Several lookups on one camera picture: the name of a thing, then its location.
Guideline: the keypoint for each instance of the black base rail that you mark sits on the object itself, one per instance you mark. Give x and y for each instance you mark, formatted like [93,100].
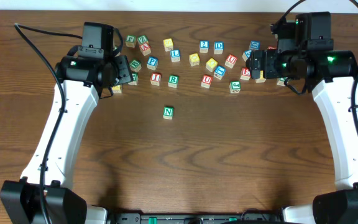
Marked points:
[248,217]

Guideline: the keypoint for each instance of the red M block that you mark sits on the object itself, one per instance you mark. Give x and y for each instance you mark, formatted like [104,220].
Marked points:
[271,47]

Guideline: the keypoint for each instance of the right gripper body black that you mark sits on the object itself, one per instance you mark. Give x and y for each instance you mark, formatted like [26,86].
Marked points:
[255,64]

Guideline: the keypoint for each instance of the blue 5 block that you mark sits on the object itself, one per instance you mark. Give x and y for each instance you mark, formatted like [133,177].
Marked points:
[246,55]

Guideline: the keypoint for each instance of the blue P block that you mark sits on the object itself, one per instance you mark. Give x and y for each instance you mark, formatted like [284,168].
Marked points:
[152,63]

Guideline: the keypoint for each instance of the blue d block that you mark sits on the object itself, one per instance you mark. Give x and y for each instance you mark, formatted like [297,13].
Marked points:
[218,47]
[254,45]

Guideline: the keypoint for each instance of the yellow S block right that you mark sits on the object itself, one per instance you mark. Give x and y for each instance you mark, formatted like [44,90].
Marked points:
[260,80]

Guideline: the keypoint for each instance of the blue D block centre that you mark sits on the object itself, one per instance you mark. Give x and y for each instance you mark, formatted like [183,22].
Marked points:
[218,47]

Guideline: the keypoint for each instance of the yellow s block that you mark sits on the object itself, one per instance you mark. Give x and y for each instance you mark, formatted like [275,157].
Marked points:
[168,44]
[260,80]

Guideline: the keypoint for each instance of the green J block upper left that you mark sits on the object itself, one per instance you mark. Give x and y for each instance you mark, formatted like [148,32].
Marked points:
[130,41]

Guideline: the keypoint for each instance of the yellow K block left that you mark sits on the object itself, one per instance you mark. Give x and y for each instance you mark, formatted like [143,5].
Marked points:
[117,89]

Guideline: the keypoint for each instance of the green Z block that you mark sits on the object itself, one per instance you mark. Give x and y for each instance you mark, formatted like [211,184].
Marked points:
[142,39]

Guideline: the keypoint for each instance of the yellow S block top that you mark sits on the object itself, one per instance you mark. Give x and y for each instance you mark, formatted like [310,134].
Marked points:
[168,44]

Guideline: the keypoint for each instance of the blue D block right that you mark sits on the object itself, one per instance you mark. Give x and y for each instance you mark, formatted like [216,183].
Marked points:
[254,45]

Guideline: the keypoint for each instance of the green 4 block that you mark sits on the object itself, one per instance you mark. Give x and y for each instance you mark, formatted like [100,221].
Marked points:
[281,81]

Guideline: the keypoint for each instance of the green J block lower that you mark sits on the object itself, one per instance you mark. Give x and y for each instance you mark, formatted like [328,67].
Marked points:
[235,87]

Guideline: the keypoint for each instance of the green B block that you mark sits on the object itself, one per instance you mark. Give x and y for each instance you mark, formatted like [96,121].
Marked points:
[135,65]

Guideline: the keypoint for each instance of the red u block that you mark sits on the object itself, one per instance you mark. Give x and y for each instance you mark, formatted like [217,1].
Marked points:
[206,81]
[230,61]

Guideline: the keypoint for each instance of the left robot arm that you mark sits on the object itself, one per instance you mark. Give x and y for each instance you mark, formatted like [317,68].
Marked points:
[44,194]

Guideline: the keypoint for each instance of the green R block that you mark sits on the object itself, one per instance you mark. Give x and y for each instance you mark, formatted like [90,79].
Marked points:
[173,81]

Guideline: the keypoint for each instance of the yellow o block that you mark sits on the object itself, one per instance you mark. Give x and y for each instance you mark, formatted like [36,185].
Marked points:
[211,64]
[194,59]

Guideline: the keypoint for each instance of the red I block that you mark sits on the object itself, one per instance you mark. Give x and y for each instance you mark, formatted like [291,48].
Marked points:
[155,79]

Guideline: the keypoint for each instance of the blue L block centre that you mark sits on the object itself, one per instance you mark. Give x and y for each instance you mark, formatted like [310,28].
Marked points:
[175,55]

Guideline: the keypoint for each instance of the blue 2 block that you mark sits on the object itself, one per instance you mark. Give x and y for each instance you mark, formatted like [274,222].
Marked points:
[204,46]

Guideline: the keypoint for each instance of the blue T block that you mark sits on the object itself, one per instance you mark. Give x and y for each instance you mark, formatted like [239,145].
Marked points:
[219,72]

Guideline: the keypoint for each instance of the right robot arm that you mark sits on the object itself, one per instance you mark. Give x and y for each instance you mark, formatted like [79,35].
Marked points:
[305,50]

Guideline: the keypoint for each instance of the green N block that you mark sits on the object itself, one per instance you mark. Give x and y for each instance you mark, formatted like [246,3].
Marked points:
[168,112]

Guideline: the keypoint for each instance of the yellow O block right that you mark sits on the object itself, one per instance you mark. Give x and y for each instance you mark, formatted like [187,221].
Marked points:
[211,64]

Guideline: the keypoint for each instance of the red A block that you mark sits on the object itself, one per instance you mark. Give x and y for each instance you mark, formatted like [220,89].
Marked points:
[145,48]

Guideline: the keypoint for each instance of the red E block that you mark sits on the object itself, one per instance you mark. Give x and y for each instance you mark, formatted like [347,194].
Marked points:
[245,74]

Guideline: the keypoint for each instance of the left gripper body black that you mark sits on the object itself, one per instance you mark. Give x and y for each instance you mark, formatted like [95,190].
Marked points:
[123,70]

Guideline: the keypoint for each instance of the yellow O block left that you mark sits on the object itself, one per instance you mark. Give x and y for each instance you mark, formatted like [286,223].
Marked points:
[194,59]

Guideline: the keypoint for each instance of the green j block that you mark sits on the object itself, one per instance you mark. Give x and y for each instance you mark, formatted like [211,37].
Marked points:
[235,87]
[130,41]

